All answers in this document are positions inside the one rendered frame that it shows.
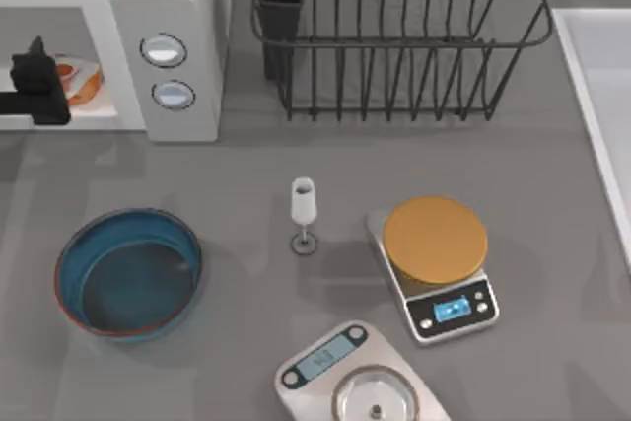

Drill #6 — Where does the orange and white plate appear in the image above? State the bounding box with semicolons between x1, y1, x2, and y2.
52;52;105;107

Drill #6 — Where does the large round microwave knob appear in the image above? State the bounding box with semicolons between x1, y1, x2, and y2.
139;32;189;70

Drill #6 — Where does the small round microwave knob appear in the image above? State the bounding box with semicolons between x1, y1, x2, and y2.
151;79;196;111

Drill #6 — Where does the pale microwave oven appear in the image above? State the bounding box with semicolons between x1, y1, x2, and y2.
0;0;233;146

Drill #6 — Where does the blue bowl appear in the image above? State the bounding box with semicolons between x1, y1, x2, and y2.
53;207;204;345

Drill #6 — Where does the white champagne glass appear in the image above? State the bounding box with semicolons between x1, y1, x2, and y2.
289;175;319;256

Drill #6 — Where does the silver kitchen scale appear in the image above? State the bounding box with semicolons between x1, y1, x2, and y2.
274;319;453;421

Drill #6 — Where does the kitchen scale with gold platter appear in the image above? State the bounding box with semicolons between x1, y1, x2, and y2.
365;194;501;346

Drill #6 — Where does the black wire dish rack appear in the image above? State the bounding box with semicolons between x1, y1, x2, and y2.
249;0;554;123

